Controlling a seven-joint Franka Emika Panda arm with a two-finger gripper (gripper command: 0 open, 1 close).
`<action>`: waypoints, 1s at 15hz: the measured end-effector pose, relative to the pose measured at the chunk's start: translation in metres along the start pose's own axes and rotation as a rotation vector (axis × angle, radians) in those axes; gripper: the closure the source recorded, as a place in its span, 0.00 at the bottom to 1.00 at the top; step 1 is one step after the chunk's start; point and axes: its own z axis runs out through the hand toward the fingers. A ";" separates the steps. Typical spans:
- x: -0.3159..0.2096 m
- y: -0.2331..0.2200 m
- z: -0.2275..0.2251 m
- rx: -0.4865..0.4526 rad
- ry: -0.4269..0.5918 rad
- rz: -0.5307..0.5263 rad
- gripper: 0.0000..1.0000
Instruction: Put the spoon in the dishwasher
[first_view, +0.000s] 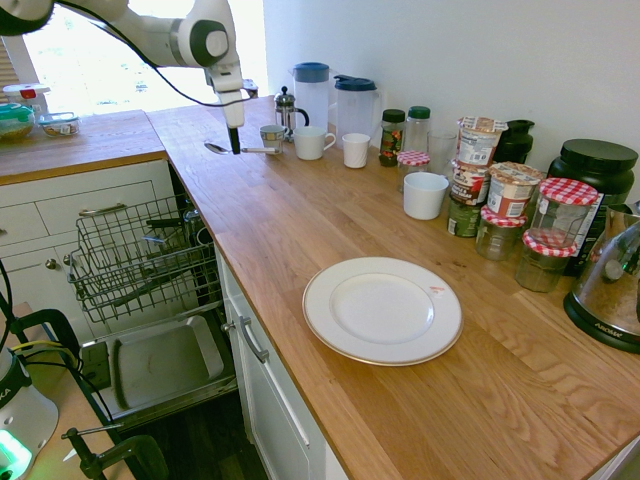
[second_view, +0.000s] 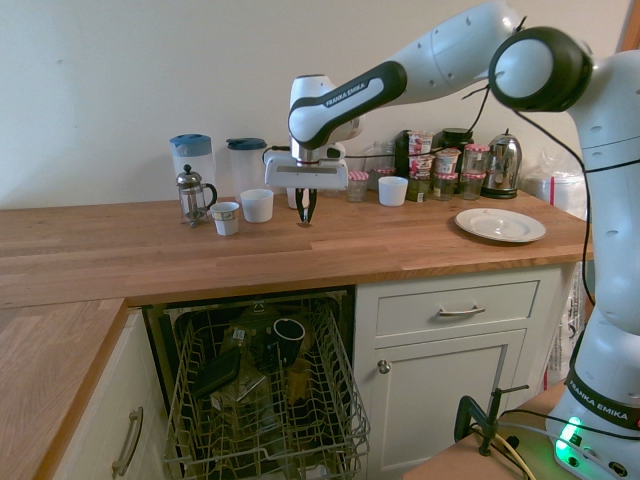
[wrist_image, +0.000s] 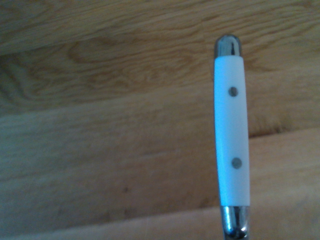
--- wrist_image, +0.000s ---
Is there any white handled metal spoon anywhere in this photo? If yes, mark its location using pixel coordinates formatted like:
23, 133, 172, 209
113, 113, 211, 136
213, 34, 252, 240

